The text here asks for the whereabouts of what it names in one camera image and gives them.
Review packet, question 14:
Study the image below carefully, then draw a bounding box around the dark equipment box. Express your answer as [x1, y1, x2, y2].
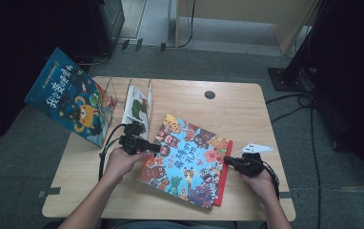
[88, 0, 126, 56]

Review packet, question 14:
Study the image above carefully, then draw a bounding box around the dark blue picture book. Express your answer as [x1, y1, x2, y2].
[23, 47, 117, 149]

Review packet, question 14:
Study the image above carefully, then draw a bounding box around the clear acrylic book rack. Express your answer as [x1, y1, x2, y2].
[102, 76, 154, 132]

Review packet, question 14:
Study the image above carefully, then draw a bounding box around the dark stand base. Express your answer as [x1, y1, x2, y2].
[71, 53, 93, 74]

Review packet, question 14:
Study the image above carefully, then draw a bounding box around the white caterpillar picture book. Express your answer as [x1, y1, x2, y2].
[121, 84, 152, 141]

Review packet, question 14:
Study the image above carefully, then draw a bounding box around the beige wooden cabinet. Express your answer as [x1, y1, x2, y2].
[174, 0, 319, 55]

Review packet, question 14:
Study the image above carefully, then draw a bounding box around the right hand-held gripper cable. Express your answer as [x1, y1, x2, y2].
[260, 160, 281, 201]

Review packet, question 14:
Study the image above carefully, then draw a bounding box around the light blue monster picture book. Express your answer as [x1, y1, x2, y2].
[135, 114, 233, 212]

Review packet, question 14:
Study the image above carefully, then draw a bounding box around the person's left hand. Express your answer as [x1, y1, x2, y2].
[104, 147, 148, 185]

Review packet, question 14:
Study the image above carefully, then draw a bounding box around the black curtain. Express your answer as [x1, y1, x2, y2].
[284, 0, 364, 192]
[0, 0, 98, 151]

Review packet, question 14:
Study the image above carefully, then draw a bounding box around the red picture book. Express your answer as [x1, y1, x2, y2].
[212, 139, 234, 208]

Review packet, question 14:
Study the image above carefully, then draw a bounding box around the person's right hand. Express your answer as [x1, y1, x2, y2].
[241, 173, 277, 204]

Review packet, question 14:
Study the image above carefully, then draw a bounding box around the black hanging cable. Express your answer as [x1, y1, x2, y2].
[165, 0, 197, 50]

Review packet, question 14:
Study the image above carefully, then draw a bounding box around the black floor cable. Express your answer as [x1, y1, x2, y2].
[308, 94, 322, 229]
[270, 104, 314, 125]
[74, 52, 111, 67]
[265, 92, 314, 106]

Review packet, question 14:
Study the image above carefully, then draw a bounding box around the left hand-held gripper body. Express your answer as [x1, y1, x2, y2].
[118, 122, 146, 156]

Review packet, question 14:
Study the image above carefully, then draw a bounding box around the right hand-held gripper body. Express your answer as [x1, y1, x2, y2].
[238, 142, 274, 178]

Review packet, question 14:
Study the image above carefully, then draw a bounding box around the black stand base plate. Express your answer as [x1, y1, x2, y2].
[268, 67, 314, 93]

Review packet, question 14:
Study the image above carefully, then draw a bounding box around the grey tape strip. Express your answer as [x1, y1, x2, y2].
[278, 191, 299, 199]
[37, 186, 62, 198]

